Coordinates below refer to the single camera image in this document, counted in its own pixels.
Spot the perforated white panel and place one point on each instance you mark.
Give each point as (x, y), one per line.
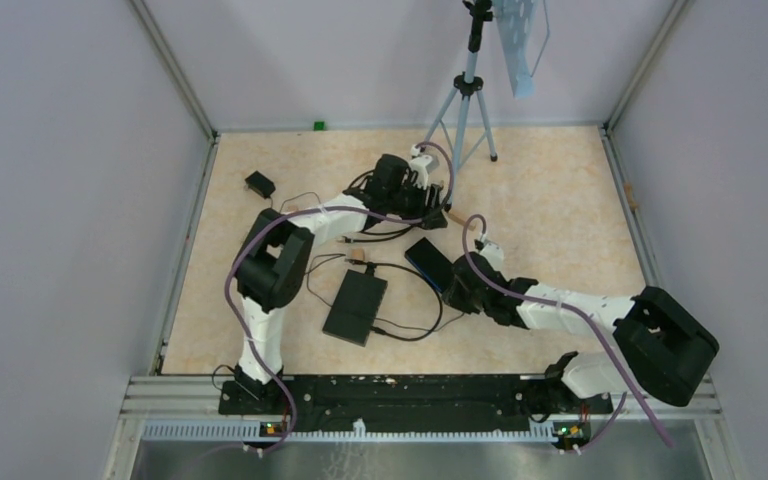
(524, 30)

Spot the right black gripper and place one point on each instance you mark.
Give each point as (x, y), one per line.
(452, 296)

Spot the long wooden block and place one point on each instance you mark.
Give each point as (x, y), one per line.
(456, 217)

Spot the black network switch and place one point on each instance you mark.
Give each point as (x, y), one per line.
(355, 307)
(431, 263)

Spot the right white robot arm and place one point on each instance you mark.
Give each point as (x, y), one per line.
(655, 342)

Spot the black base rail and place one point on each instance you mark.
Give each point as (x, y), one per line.
(413, 403)

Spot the wooden block on frame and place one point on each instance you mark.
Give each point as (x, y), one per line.
(630, 197)

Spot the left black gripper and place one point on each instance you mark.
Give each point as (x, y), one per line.
(432, 197)

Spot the black power adapter with cord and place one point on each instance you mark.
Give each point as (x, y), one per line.
(265, 187)

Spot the silver camera tripod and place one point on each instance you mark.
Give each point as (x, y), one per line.
(466, 87)

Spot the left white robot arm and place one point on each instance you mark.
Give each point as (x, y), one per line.
(268, 270)

